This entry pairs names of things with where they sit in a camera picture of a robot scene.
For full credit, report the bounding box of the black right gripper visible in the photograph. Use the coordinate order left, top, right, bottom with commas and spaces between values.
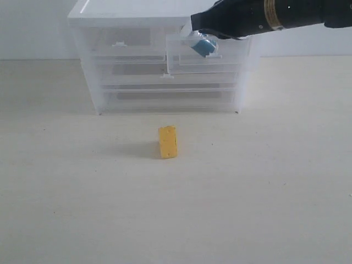
190, 0, 273, 40

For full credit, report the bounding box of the white bottle blue label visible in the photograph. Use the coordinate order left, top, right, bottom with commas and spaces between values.
180, 23, 218, 58

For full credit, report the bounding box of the yellow sponge block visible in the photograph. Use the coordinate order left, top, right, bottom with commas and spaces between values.
158, 125, 178, 159

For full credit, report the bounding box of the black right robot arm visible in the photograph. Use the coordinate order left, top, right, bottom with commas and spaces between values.
190, 0, 351, 39

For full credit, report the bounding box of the white plastic drawer cabinet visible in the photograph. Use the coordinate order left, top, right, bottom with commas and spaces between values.
68, 1, 260, 106

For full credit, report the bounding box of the clear wide bottom drawer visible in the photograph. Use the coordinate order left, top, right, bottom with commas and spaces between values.
94, 87, 243, 114

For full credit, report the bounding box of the clear wide drawer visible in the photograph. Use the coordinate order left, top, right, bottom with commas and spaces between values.
93, 63, 239, 86
94, 87, 243, 114

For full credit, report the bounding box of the clear wide middle drawer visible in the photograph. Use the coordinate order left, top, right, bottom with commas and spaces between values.
93, 63, 239, 86

